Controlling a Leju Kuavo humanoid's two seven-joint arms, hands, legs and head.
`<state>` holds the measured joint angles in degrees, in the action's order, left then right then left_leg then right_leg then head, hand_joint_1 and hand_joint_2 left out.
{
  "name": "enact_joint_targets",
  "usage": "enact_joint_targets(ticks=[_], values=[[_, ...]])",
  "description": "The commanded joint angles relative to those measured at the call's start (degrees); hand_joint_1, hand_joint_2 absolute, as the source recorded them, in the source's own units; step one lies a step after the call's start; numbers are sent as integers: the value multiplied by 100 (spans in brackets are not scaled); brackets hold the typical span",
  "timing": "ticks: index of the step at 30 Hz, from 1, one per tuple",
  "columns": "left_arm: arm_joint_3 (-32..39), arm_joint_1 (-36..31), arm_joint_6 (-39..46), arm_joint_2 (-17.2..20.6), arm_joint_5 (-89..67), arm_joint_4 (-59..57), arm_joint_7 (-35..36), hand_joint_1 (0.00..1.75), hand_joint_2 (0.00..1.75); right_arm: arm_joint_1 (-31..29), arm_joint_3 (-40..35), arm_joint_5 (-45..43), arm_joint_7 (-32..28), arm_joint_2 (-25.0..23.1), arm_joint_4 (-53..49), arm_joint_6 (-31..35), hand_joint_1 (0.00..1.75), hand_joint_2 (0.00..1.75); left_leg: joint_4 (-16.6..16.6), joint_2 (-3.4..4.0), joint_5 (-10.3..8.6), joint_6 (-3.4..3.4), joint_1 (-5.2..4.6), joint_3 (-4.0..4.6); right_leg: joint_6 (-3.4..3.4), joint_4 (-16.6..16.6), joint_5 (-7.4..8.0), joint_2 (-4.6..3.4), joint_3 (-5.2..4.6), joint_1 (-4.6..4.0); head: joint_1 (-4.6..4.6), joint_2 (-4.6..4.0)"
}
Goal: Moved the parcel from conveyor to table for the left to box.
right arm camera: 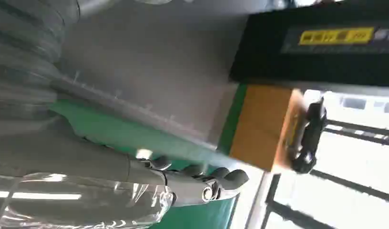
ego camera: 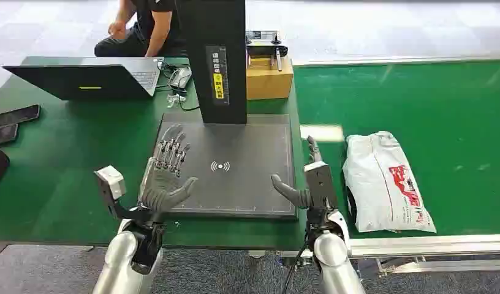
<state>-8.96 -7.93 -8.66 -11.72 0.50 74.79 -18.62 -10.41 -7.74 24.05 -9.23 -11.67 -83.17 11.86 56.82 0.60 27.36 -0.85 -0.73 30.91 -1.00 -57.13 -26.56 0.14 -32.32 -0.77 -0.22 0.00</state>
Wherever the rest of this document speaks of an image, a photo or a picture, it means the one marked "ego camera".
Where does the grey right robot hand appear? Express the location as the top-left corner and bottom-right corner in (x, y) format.
(270, 135), (339, 211)

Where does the brown cardboard box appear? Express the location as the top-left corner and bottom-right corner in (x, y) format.
(246, 55), (295, 101)

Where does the black scanner column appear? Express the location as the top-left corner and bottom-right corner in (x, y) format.
(175, 0), (248, 125)

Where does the green conveyor belt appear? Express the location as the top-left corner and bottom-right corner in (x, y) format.
(292, 59), (500, 239)

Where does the black scanning platform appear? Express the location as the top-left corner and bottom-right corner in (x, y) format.
(153, 113), (298, 221)

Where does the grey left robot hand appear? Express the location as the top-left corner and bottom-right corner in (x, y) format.
(138, 124), (199, 213)

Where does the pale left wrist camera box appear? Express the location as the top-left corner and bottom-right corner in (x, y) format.
(94, 165), (127, 202)

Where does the clear plastic clip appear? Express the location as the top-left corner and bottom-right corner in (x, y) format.
(167, 93), (187, 109)

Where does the person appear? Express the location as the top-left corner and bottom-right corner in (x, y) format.
(94, 0), (188, 58)

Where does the black cable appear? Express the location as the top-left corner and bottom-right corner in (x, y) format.
(156, 61), (200, 112)

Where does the black laptop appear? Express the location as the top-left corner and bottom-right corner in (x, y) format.
(2, 56), (165, 102)

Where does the grey computer mouse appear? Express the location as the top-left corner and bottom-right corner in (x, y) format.
(169, 66), (193, 89)

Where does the black smartphone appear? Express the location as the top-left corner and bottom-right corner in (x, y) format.
(0, 123), (20, 146)
(0, 104), (41, 130)

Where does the black handheld scanner device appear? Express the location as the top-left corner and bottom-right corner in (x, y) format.
(246, 31), (289, 72)

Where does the white plastic parcel bag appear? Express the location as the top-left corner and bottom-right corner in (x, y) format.
(342, 130), (437, 234)

